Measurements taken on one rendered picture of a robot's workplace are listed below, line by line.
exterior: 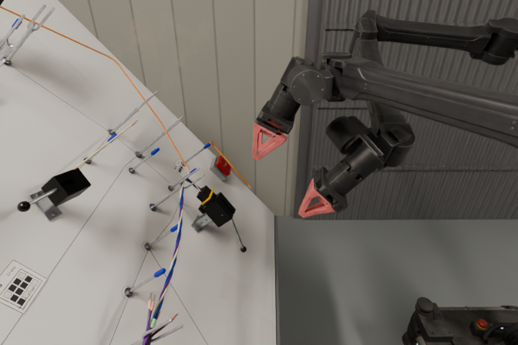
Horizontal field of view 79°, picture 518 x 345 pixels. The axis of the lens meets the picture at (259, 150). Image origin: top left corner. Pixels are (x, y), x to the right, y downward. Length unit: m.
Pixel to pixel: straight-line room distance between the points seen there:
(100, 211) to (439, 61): 1.90
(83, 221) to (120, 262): 0.09
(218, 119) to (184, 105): 0.23
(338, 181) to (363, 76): 0.21
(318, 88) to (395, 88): 0.11
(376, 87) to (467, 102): 0.13
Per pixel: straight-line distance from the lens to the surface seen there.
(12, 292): 0.51
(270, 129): 0.58
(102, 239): 0.59
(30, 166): 0.60
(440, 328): 1.73
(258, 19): 1.87
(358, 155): 0.63
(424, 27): 1.05
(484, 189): 2.76
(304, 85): 0.51
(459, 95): 0.46
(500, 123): 0.44
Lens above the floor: 1.60
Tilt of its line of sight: 29 degrees down
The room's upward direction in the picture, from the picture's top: straight up
